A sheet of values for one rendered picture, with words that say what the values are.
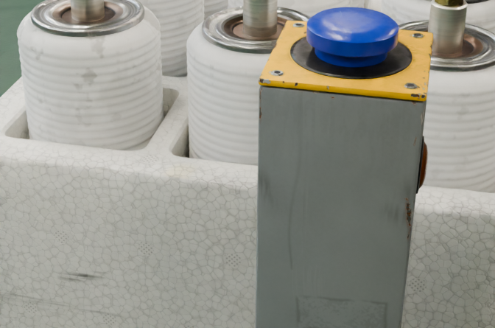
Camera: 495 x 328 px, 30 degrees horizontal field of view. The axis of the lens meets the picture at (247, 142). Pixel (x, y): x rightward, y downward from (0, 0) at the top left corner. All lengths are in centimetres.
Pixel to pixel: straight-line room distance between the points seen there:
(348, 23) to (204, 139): 22
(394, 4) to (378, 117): 30
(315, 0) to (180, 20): 11
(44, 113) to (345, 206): 28
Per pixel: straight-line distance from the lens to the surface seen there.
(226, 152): 60
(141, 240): 61
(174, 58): 73
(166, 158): 60
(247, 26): 60
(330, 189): 41
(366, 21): 41
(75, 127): 62
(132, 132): 63
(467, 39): 61
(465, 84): 56
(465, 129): 57
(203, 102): 59
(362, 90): 38
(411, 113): 38
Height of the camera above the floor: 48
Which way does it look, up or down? 29 degrees down
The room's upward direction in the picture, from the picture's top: 1 degrees clockwise
